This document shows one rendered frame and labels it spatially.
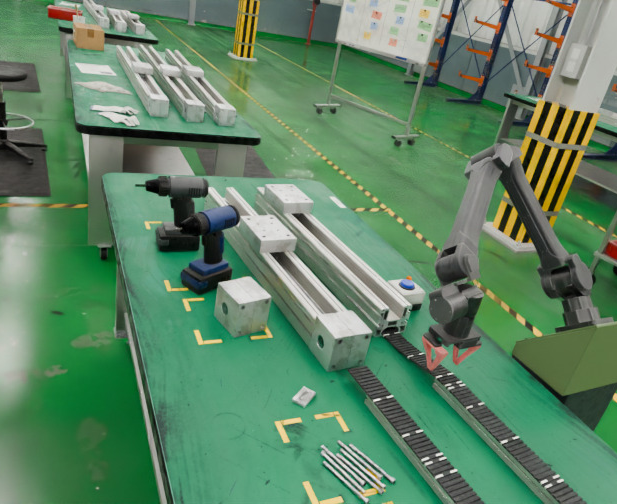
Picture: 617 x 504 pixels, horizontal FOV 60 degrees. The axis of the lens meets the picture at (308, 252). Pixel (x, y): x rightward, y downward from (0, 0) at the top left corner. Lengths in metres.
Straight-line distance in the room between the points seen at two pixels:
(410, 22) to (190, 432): 6.24
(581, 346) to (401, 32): 5.88
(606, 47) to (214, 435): 3.90
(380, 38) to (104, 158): 4.86
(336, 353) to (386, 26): 6.15
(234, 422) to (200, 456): 0.10
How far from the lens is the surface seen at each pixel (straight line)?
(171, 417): 1.09
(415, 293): 1.53
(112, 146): 2.90
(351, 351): 1.24
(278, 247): 1.51
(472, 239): 1.24
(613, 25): 4.43
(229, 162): 3.02
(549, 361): 1.47
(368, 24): 7.32
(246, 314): 1.27
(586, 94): 4.45
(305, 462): 1.05
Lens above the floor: 1.54
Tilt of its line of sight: 26 degrees down
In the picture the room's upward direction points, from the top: 12 degrees clockwise
